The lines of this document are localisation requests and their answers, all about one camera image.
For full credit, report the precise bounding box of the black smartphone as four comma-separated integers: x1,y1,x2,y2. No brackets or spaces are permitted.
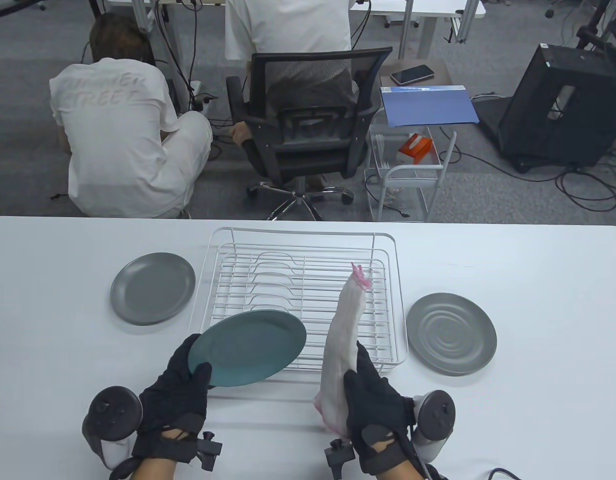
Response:
390,64,435,86

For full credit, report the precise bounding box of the white wire dish rack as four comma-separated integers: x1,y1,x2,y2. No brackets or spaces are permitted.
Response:
188,226,408,386

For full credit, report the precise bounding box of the person's left hand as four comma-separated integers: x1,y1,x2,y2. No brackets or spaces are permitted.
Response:
133,334,212,463

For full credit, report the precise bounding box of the person's left forearm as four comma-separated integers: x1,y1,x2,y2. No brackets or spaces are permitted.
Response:
133,459,178,480

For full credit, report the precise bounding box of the grey plate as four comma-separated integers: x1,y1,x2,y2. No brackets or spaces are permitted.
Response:
407,292,498,377
110,252,196,326

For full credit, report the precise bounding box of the black mesh office chair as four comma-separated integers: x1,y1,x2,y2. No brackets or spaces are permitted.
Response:
226,47,393,222

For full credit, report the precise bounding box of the white pink-edged dish cloth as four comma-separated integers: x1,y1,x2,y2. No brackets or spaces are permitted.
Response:
314,261,372,435

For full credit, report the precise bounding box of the black tripod stand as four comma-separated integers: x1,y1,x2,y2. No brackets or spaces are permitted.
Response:
575,0,616,51

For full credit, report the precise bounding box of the black left hand controller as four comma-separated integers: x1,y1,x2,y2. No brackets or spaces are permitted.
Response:
82,386,143,471

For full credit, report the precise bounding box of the blue folder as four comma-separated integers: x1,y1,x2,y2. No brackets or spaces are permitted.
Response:
379,85,481,128

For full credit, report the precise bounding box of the brown side table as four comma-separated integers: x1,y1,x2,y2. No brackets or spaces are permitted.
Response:
377,59,453,91

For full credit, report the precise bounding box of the black office chair base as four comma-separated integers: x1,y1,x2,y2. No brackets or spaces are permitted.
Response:
0,0,46,20

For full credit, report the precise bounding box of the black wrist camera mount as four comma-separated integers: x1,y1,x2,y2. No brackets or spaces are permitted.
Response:
324,439,356,480
190,431,223,472

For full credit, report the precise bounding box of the person's right hand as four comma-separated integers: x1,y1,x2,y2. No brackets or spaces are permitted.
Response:
344,341,413,475

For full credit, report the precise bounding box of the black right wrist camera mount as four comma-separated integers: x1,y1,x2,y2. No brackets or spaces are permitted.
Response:
324,439,356,480

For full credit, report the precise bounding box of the orange box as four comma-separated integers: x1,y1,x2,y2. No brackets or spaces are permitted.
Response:
395,133,433,164

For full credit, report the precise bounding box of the white metal cart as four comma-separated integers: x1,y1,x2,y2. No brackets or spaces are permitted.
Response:
364,122,457,223

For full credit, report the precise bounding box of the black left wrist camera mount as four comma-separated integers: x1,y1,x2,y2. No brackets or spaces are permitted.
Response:
190,431,223,472

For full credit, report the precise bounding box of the teal plate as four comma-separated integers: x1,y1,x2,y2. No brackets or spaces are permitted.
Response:
188,309,307,387

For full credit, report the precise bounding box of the white power strip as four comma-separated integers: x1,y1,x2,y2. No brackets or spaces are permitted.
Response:
190,80,213,112

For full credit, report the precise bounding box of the black hand controller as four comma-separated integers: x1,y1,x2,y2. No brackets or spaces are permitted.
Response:
82,386,143,471
413,390,457,463

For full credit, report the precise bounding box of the black mesh computer tower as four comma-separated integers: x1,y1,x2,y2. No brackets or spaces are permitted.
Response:
498,43,616,174

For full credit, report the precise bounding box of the black right hand controller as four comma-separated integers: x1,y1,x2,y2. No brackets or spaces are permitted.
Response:
413,390,457,463

